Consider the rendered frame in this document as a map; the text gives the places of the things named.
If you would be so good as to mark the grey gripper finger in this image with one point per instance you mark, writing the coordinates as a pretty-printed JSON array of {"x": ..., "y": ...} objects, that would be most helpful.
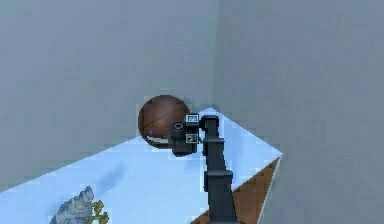
[{"x": 158, "y": 138}]

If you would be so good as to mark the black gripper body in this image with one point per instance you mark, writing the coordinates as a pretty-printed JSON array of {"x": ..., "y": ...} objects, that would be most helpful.
[{"x": 178, "y": 133}]

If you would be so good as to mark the brown basketball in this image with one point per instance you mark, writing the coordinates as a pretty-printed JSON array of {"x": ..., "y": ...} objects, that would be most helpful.
[{"x": 160, "y": 116}]

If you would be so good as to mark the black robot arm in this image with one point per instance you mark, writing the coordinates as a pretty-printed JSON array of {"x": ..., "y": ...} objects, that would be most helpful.
[{"x": 217, "y": 173}]

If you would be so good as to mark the pale blue bed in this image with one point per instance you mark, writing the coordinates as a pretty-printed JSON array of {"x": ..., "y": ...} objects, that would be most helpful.
[{"x": 133, "y": 180}]

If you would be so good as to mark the grey and yellow statue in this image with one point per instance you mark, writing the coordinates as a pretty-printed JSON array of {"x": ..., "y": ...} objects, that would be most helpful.
[{"x": 78, "y": 208}]

